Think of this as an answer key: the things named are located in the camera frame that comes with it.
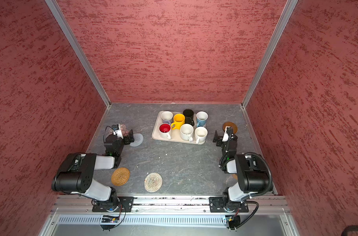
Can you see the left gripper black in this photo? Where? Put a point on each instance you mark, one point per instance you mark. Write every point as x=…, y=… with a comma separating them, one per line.
x=127, y=139

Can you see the grey round coaster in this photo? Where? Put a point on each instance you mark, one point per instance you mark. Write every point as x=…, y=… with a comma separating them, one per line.
x=138, y=140

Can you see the brown round wooden coaster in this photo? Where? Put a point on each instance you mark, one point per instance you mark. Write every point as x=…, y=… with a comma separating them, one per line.
x=230, y=124

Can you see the brown woven rattan coaster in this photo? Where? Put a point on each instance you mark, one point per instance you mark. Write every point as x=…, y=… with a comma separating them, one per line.
x=120, y=176

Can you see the beige woven spiral coaster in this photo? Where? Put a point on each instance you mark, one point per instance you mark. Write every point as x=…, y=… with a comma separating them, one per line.
x=153, y=182

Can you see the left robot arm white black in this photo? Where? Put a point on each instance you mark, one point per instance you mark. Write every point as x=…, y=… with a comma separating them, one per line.
x=75, y=174

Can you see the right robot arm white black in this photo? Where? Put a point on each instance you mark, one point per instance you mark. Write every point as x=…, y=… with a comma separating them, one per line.
x=253, y=174

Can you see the pink flower coaster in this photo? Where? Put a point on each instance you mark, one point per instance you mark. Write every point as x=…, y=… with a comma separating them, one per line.
x=123, y=128

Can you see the white mug right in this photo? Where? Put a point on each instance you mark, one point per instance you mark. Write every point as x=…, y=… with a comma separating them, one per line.
x=200, y=135

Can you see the light blue mug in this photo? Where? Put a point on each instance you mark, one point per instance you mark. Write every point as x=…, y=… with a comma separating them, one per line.
x=201, y=118

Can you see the white mug centre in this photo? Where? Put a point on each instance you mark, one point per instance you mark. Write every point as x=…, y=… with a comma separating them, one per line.
x=186, y=132

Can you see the white mug red inside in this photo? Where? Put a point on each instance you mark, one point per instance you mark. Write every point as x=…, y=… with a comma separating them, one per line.
x=165, y=131

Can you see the black mug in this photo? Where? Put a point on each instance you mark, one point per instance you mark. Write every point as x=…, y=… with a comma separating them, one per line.
x=189, y=116

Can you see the beige serving tray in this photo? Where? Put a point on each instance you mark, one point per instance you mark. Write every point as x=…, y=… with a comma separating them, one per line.
x=175, y=133

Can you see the yellow mug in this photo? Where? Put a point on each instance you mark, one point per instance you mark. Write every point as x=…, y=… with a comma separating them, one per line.
x=178, y=121

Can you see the white mug purple band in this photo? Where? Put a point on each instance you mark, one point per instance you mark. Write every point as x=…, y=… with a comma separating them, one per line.
x=167, y=117

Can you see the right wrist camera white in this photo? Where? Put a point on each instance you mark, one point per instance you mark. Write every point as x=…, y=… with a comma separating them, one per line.
x=227, y=134

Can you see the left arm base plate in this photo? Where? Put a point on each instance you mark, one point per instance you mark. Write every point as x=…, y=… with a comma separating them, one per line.
x=113, y=205

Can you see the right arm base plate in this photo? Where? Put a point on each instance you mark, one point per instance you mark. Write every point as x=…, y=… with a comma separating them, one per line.
x=220, y=204

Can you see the aluminium mounting rail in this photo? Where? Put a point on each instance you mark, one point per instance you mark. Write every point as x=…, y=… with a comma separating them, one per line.
x=168, y=204

